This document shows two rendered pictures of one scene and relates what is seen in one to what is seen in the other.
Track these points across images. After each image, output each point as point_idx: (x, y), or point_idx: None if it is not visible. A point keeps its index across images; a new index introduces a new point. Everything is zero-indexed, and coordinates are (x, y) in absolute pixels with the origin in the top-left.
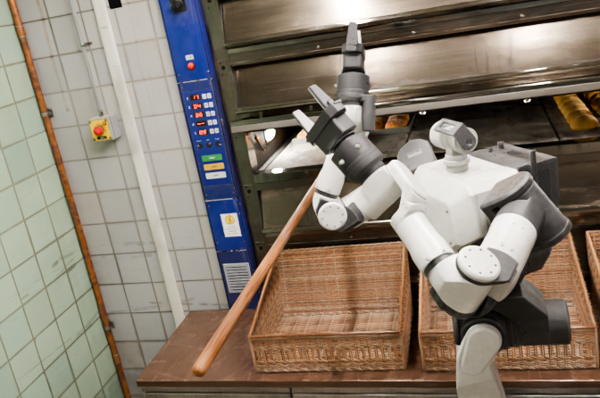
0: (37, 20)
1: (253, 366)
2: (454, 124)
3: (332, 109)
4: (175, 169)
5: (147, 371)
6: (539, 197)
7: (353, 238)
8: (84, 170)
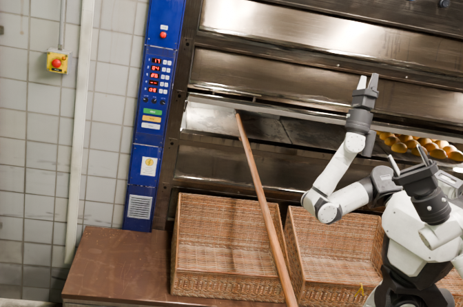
0: None
1: (165, 288)
2: (454, 179)
3: (435, 168)
4: (113, 111)
5: (69, 284)
6: None
7: (239, 193)
8: (20, 90)
